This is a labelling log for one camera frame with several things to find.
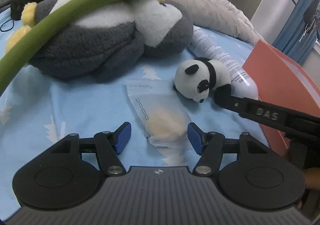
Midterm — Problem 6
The hanging grey garment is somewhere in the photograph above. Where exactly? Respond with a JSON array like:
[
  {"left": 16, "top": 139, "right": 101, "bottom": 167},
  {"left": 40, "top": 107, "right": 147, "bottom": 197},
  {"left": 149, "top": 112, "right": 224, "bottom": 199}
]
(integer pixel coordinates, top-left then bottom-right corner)
[{"left": 299, "top": 0, "right": 319, "bottom": 41}]

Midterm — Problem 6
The salmon pink cardboard box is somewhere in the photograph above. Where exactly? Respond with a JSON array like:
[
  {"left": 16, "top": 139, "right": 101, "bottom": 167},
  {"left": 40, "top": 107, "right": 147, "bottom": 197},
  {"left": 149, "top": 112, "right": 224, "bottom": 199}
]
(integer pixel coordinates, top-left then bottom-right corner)
[{"left": 241, "top": 39, "right": 320, "bottom": 157}]

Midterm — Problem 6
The clear zip bag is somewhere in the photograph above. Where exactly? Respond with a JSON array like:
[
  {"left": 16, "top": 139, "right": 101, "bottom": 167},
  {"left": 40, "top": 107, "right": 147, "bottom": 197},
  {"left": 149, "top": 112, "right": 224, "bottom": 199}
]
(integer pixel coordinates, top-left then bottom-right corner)
[{"left": 126, "top": 78, "right": 190, "bottom": 148}]

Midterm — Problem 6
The black hair tie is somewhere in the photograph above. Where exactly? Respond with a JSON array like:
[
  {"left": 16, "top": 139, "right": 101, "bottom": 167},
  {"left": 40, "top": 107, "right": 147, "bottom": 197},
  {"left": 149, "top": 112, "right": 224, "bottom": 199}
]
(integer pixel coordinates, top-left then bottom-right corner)
[{"left": 0, "top": 18, "right": 15, "bottom": 33}]

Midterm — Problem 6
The small panda plush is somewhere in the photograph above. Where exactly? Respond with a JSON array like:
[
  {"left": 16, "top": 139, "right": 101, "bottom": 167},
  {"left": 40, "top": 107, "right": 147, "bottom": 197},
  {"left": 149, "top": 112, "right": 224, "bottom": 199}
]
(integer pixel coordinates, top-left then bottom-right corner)
[{"left": 173, "top": 57, "right": 232, "bottom": 103}]

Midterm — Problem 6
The white spray bottle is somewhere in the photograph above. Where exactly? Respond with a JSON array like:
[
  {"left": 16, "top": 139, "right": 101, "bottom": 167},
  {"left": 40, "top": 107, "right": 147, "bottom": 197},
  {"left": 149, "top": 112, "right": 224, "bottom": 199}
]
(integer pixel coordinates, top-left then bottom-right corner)
[{"left": 188, "top": 26, "right": 259, "bottom": 100}]

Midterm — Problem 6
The blue curtain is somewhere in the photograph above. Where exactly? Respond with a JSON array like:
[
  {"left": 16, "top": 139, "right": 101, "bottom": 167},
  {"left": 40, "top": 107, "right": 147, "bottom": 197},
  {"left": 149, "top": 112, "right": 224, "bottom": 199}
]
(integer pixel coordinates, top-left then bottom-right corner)
[{"left": 272, "top": 0, "right": 319, "bottom": 65}]

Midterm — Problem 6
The person's right hand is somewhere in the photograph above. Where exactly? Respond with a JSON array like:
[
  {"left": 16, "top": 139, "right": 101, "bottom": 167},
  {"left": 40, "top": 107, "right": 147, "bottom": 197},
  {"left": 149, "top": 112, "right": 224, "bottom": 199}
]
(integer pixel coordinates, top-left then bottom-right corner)
[{"left": 285, "top": 144, "right": 320, "bottom": 190}]

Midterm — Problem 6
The grey duvet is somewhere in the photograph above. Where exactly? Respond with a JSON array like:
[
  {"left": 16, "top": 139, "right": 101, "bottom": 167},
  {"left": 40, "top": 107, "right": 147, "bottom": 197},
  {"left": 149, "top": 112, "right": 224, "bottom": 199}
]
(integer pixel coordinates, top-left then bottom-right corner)
[{"left": 169, "top": 0, "right": 264, "bottom": 45}]

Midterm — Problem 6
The grey penguin plush toy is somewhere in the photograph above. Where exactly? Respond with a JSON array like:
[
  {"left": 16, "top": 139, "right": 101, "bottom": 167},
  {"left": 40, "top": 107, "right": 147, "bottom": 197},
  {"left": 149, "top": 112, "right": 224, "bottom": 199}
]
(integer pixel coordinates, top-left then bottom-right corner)
[{"left": 4, "top": 0, "right": 194, "bottom": 83}]

